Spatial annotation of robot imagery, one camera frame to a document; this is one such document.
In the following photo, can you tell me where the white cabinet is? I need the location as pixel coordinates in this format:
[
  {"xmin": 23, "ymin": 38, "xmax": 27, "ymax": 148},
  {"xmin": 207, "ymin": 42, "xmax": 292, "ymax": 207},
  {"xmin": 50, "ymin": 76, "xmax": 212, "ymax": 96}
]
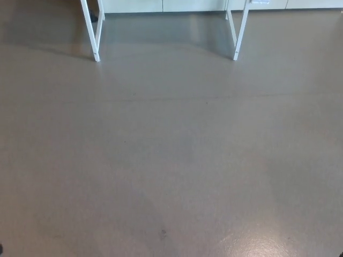
[{"xmin": 101, "ymin": 0, "xmax": 343, "ymax": 14}]

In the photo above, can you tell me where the white table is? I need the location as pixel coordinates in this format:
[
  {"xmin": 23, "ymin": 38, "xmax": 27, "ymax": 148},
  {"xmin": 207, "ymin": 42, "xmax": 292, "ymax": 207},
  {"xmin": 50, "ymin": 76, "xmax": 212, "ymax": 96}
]
[{"xmin": 80, "ymin": 0, "xmax": 254, "ymax": 63}]

